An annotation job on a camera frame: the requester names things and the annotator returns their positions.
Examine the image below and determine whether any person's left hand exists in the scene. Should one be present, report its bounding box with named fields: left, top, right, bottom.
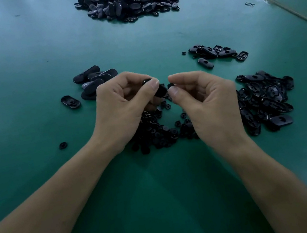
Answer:
left=81, top=66, right=172, bottom=159

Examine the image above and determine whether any person's right hand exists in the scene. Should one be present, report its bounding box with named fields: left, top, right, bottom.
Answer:
left=164, top=63, right=257, bottom=167

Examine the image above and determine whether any assembled black oval piece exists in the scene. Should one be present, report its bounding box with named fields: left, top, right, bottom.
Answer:
left=81, top=79, right=96, bottom=89
left=71, top=65, right=102, bottom=86
left=88, top=68, right=119, bottom=83

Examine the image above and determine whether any pile of small black buttons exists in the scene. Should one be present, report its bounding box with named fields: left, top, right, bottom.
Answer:
left=125, top=94, right=201, bottom=156

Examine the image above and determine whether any pile of black oval shells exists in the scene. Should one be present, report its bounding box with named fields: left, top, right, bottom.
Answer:
left=188, top=30, right=302, bottom=145

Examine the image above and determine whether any person's left forearm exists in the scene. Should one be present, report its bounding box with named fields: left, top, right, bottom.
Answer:
left=0, top=134, right=133, bottom=233

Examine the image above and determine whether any person's right forearm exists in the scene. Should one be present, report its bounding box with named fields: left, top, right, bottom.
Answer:
left=219, top=127, right=307, bottom=233

